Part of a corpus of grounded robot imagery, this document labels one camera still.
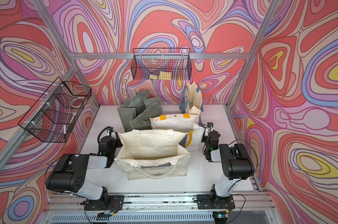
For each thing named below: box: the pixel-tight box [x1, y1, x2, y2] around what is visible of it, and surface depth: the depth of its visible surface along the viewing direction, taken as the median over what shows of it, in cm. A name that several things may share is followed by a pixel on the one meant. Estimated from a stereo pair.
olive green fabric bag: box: [116, 88, 163, 133], surface depth 85 cm
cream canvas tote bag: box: [113, 129, 191, 181], surface depth 74 cm
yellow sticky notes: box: [149, 70, 172, 81], surface depth 86 cm
